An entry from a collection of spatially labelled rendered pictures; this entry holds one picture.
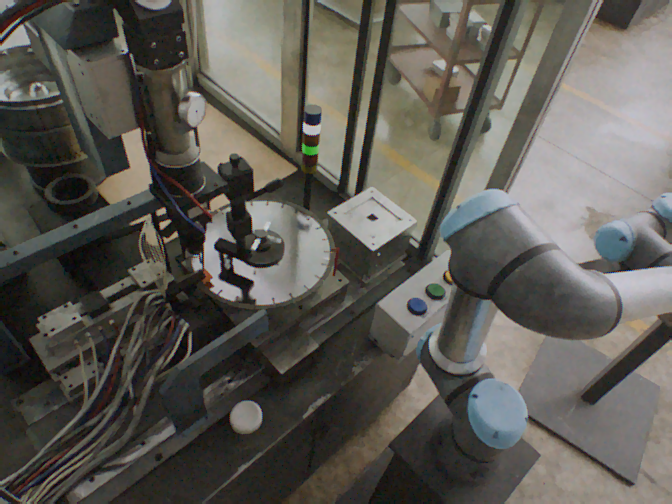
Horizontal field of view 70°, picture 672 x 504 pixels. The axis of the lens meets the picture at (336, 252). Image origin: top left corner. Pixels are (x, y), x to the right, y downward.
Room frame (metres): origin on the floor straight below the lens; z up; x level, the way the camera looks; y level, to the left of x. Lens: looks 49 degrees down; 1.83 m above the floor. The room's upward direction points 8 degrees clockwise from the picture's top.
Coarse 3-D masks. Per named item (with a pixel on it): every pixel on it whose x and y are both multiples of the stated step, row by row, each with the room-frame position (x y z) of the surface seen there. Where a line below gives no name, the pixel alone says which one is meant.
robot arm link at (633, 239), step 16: (608, 224) 0.69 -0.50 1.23; (624, 224) 0.68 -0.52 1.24; (640, 224) 0.69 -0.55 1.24; (656, 224) 0.70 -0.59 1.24; (608, 240) 0.66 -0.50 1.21; (624, 240) 0.65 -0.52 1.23; (640, 240) 0.65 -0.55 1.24; (656, 240) 0.65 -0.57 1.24; (608, 256) 0.65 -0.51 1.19; (624, 256) 0.63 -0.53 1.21; (640, 256) 0.63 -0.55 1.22; (656, 256) 0.62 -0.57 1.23
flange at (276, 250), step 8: (272, 232) 0.80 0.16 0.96; (248, 240) 0.76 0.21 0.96; (248, 248) 0.73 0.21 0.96; (256, 248) 0.73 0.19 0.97; (264, 248) 0.73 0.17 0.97; (272, 248) 0.74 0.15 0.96; (280, 248) 0.75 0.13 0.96; (256, 256) 0.71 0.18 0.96; (264, 256) 0.72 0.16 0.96; (272, 256) 0.72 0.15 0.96; (280, 256) 0.73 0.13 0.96; (256, 264) 0.70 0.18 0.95; (264, 264) 0.70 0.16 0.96
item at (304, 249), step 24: (216, 216) 0.83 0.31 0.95; (264, 216) 0.86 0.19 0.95; (288, 216) 0.87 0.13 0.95; (216, 240) 0.75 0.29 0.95; (288, 240) 0.79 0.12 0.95; (312, 240) 0.80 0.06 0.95; (192, 264) 0.67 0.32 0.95; (216, 264) 0.68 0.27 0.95; (240, 264) 0.69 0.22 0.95; (288, 264) 0.71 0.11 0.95; (312, 264) 0.72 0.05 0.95; (216, 288) 0.62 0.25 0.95; (240, 288) 0.62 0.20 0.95; (264, 288) 0.63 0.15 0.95; (288, 288) 0.64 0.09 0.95
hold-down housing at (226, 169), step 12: (240, 156) 0.71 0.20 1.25; (228, 168) 0.67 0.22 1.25; (240, 168) 0.67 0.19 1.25; (252, 168) 0.68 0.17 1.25; (228, 180) 0.65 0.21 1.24; (240, 180) 0.66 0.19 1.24; (252, 180) 0.68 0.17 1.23; (228, 192) 0.65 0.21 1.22; (240, 192) 0.66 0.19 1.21; (252, 192) 0.67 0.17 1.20; (240, 204) 0.67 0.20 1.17; (228, 216) 0.67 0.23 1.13; (240, 216) 0.67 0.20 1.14; (228, 228) 0.67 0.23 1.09; (240, 228) 0.66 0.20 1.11; (252, 228) 0.68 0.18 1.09
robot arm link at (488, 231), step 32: (480, 192) 0.55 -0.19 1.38; (448, 224) 0.51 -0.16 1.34; (480, 224) 0.49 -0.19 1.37; (512, 224) 0.48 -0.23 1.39; (480, 256) 0.45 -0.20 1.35; (512, 256) 0.43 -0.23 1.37; (480, 288) 0.45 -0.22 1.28; (448, 320) 0.50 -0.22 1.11; (480, 320) 0.48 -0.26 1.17; (416, 352) 0.55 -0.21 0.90; (448, 352) 0.49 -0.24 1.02; (480, 352) 0.52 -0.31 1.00; (448, 384) 0.47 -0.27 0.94
